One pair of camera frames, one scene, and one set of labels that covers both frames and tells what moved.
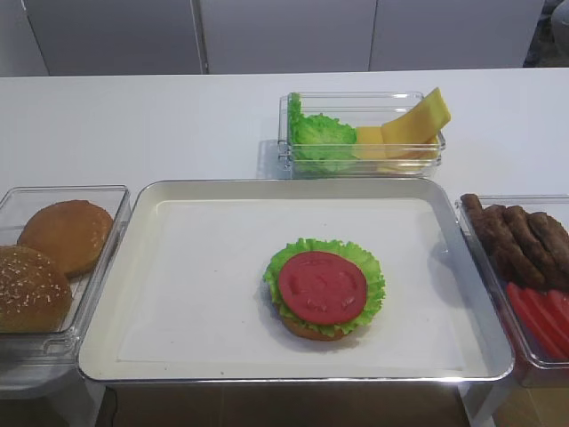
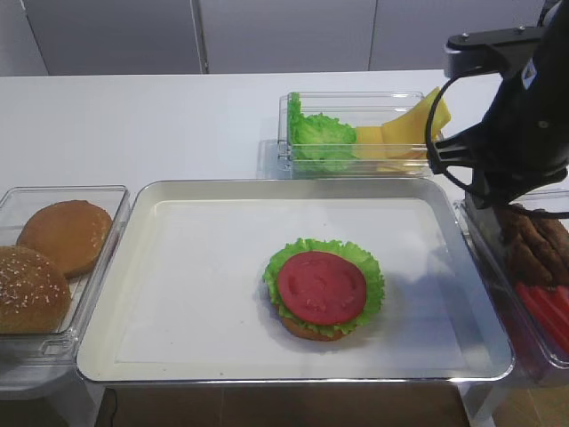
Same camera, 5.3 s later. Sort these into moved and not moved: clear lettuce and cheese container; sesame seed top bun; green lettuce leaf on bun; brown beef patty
Moved: brown beef patty
Not moved: green lettuce leaf on bun; sesame seed top bun; clear lettuce and cheese container
